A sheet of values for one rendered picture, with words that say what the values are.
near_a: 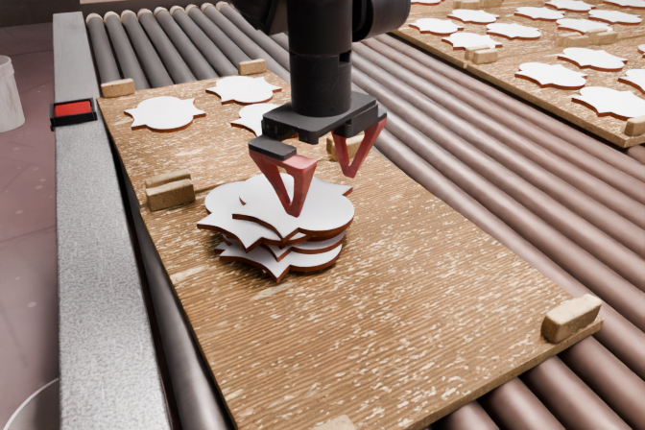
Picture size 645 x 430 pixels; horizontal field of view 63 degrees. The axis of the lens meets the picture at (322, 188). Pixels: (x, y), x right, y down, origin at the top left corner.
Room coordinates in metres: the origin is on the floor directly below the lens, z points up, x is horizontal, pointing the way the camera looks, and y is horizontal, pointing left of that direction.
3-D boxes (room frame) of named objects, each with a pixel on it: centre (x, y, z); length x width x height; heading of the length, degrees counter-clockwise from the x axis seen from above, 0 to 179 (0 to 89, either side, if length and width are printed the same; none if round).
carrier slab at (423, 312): (0.46, -0.02, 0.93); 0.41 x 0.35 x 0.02; 29
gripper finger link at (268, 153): (0.44, 0.02, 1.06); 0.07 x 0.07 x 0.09; 52
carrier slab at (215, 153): (0.83, 0.17, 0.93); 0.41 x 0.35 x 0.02; 28
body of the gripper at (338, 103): (0.47, 0.00, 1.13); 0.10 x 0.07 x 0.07; 142
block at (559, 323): (0.35, -0.23, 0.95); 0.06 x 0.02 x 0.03; 119
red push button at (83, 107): (0.89, 0.45, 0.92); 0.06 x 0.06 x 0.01; 24
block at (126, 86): (0.94, 0.38, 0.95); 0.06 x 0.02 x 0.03; 118
